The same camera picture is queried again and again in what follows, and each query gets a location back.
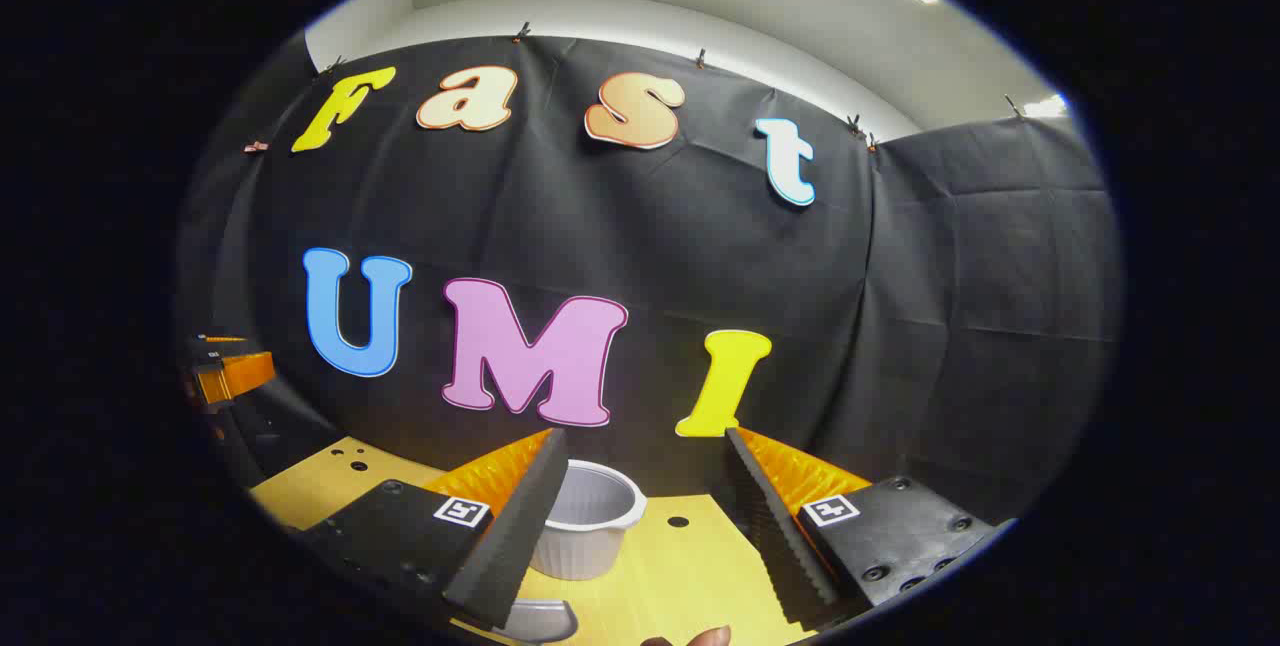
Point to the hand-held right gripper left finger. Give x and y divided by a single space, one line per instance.
510 546

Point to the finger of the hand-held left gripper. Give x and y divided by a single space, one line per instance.
222 338
235 376

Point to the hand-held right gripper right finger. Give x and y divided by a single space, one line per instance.
775 536

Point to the white ribbed garbage bin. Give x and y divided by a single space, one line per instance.
590 546

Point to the grey plastic dustpan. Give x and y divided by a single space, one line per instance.
545 621

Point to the wooden desktop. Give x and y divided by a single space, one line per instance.
680 576

